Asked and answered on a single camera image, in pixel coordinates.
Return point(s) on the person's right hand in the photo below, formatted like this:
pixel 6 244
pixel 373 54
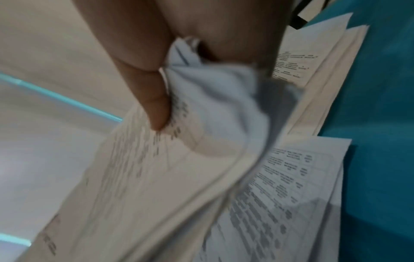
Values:
pixel 210 23

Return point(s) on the stack of collected papers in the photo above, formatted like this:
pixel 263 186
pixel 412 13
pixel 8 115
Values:
pixel 129 192

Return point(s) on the grey roller blind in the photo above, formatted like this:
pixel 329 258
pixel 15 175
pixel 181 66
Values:
pixel 38 153

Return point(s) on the printed papers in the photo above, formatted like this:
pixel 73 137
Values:
pixel 291 192

